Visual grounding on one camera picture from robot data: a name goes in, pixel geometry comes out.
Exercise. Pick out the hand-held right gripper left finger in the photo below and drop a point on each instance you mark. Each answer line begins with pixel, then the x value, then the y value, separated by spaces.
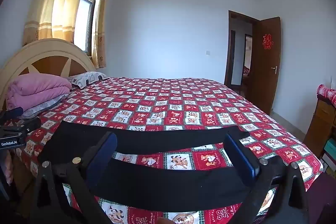
pixel 105 153

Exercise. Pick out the cream wooden bed headboard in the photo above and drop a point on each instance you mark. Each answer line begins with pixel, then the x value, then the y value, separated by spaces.
pixel 15 61

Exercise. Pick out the red plaid cloth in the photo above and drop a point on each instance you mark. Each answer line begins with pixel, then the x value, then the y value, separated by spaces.
pixel 326 92

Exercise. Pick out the window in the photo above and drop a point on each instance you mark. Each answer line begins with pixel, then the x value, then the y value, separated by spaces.
pixel 86 19

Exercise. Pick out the red printed bed sheet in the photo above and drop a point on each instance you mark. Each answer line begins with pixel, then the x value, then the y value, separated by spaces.
pixel 183 108

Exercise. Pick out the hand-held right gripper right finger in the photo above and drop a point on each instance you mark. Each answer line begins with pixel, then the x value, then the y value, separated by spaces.
pixel 242 158

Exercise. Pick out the grey patterned pillow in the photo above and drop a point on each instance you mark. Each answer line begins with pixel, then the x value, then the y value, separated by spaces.
pixel 44 106

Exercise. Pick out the white patterned pillow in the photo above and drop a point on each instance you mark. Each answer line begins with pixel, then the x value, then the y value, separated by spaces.
pixel 86 78

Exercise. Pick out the teal box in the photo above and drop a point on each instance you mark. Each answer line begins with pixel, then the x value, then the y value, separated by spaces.
pixel 331 145

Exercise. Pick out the pink folded quilt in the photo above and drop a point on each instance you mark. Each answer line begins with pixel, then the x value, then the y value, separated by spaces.
pixel 39 87

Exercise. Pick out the red paper door decoration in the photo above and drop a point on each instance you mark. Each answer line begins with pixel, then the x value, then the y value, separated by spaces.
pixel 267 41

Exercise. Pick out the white box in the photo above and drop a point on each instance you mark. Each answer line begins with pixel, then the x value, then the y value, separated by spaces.
pixel 329 161

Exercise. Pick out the black pants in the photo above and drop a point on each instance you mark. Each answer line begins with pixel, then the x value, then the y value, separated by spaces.
pixel 170 138

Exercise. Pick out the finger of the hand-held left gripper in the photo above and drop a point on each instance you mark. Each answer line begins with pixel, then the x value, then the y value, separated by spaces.
pixel 11 113
pixel 30 124

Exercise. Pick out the brown wooden door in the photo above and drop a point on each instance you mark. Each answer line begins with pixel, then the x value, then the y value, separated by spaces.
pixel 265 77

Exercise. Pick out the wooden cabinet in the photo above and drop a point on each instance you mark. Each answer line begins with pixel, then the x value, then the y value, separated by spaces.
pixel 319 121

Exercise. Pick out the narrow yellow curtain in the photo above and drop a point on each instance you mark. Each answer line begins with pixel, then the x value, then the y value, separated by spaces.
pixel 101 29

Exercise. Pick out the brown door frame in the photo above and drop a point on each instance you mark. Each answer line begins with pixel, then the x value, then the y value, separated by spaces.
pixel 229 56

